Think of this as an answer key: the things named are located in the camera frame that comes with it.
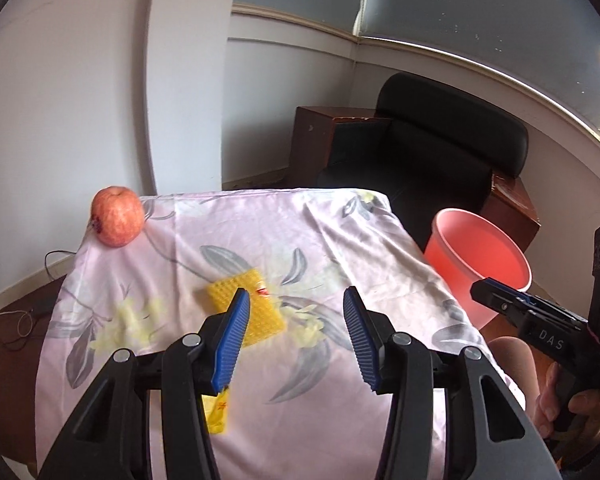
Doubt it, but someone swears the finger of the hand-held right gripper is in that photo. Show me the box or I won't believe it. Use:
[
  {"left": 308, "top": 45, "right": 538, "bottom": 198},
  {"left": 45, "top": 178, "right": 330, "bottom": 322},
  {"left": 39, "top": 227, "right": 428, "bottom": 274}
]
[
  {"left": 470, "top": 277, "right": 537, "bottom": 329},
  {"left": 491, "top": 279, "right": 589, "bottom": 329}
]

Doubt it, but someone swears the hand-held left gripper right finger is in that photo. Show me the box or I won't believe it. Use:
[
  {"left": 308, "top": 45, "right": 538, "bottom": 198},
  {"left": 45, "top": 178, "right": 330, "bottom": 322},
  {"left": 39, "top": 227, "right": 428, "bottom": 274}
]
[{"left": 342, "top": 286, "right": 563, "bottom": 480}]

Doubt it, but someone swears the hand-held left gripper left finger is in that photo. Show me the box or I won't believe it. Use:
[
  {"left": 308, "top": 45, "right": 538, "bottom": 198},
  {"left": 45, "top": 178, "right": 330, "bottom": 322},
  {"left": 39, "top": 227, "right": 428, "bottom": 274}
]
[{"left": 36, "top": 287, "right": 253, "bottom": 480}]

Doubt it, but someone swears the yellow foam net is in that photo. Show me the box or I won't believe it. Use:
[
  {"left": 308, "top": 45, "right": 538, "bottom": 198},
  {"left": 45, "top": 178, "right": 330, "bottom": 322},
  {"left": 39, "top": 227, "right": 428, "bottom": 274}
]
[{"left": 205, "top": 268, "right": 287, "bottom": 347}]

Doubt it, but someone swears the pink plastic bucket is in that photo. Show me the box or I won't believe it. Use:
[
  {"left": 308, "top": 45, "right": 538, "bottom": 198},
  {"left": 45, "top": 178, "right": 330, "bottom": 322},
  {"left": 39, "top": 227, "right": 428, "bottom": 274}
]
[{"left": 424, "top": 208, "right": 533, "bottom": 331}]

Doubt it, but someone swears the yellow wrapper with red print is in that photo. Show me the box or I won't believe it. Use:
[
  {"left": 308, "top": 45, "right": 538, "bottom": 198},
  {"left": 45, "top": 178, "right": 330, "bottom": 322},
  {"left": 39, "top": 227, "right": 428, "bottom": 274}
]
[{"left": 202, "top": 387, "right": 231, "bottom": 434}]

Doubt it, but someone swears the person's right hand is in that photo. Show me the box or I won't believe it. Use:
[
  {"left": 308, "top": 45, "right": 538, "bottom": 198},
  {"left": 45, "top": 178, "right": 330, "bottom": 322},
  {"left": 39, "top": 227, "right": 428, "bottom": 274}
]
[{"left": 534, "top": 360, "right": 600, "bottom": 466}]

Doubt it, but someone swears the person's leg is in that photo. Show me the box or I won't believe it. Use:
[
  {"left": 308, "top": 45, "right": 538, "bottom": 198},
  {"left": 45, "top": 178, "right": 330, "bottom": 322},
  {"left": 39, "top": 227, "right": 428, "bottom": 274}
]
[{"left": 489, "top": 337, "right": 551, "bottom": 428}]

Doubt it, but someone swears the pink floral cloth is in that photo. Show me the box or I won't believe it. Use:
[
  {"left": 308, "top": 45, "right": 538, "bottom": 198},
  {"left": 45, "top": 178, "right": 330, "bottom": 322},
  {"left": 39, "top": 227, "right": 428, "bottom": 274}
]
[{"left": 34, "top": 187, "right": 527, "bottom": 480}]

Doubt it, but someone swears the black leather armchair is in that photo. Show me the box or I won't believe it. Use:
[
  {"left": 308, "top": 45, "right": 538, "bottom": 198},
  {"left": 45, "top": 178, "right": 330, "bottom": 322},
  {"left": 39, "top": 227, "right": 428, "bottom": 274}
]
[{"left": 289, "top": 72, "right": 542, "bottom": 256}]

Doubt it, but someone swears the red apple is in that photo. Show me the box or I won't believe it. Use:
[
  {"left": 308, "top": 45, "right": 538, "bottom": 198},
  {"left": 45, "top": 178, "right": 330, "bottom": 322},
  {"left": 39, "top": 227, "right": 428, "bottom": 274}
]
[{"left": 90, "top": 186, "right": 145, "bottom": 248}]

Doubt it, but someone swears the black cable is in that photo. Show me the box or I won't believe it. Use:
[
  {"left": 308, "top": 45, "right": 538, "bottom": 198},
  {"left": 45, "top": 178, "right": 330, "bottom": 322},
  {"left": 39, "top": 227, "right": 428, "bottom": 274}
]
[{"left": 0, "top": 250, "right": 81, "bottom": 352}]

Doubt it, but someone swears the white cable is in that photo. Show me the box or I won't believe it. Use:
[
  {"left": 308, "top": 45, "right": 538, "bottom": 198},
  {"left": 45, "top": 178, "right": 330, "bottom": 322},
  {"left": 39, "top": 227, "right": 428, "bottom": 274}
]
[{"left": 0, "top": 307, "right": 36, "bottom": 338}]

